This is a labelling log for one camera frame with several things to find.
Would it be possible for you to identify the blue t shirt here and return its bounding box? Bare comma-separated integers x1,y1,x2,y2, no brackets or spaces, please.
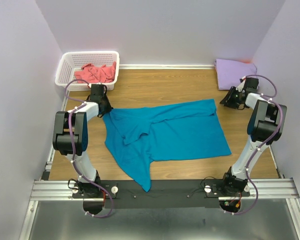
102,99,232,192

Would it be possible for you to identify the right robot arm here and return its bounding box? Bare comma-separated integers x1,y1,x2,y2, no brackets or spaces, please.
220,74,287,196

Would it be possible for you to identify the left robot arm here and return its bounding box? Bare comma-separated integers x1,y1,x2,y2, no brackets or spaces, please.
52,84,113,198

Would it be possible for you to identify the folded purple t shirt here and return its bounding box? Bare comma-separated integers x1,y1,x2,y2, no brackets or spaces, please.
214,58,257,91

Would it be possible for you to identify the red t shirt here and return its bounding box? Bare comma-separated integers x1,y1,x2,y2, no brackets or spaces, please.
74,61,117,84

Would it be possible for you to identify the white plastic laundry basket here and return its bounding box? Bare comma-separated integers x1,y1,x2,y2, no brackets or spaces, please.
55,50,120,91

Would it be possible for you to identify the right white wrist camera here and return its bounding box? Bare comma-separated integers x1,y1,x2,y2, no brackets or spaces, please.
238,76,247,89

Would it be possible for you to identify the aluminium front rail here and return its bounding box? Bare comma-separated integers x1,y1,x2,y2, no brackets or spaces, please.
30,178,300,201

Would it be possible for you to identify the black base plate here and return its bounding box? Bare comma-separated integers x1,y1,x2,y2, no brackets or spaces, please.
67,178,250,214

